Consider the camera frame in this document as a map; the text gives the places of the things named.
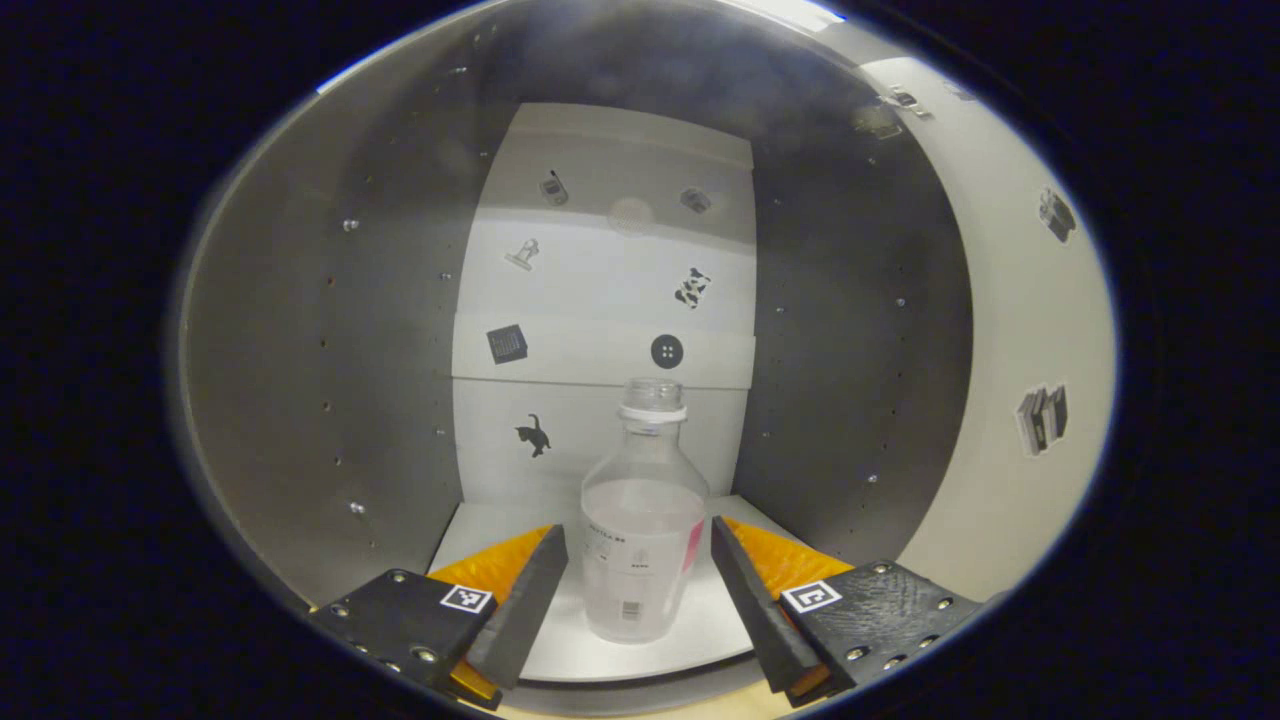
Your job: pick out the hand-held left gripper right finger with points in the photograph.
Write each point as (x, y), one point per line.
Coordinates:
(750, 600)

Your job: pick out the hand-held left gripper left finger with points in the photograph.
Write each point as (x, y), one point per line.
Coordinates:
(525, 610)

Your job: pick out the clear plastic bottle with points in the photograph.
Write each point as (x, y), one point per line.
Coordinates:
(640, 540)

